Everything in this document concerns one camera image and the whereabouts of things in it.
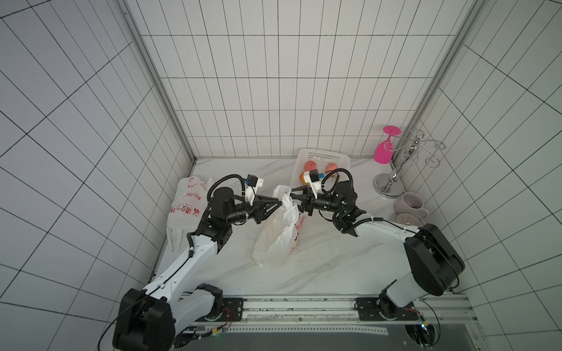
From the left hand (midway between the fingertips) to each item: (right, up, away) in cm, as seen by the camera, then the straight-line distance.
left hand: (276, 205), depth 73 cm
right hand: (+4, +5, +2) cm, 7 cm away
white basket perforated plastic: (+22, +19, +37) cm, 47 cm away
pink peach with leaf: (+27, +14, +37) cm, 48 cm away
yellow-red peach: (+8, +9, -6) cm, 14 cm away
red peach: (+16, +15, +36) cm, 43 cm away
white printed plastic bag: (+1, -8, -5) cm, 10 cm away
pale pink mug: (+61, -3, +25) cm, 66 cm away
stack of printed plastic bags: (-38, -4, +17) cm, 42 cm away
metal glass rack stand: (+56, +5, +33) cm, 65 cm away
